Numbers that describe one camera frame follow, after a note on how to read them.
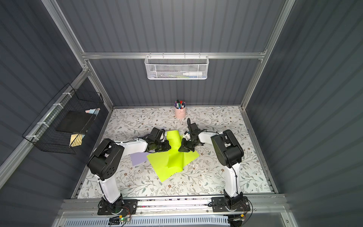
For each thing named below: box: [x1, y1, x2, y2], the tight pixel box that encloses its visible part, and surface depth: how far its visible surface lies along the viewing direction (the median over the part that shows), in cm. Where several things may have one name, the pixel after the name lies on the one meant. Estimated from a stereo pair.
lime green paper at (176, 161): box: [165, 130, 200, 173], surface depth 93 cm
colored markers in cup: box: [174, 99, 186, 110], surface depth 107 cm
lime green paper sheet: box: [146, 142, 196, 183], surface depth 90 cm
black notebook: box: [55, 110, 95, 134], surface depth 75 cm
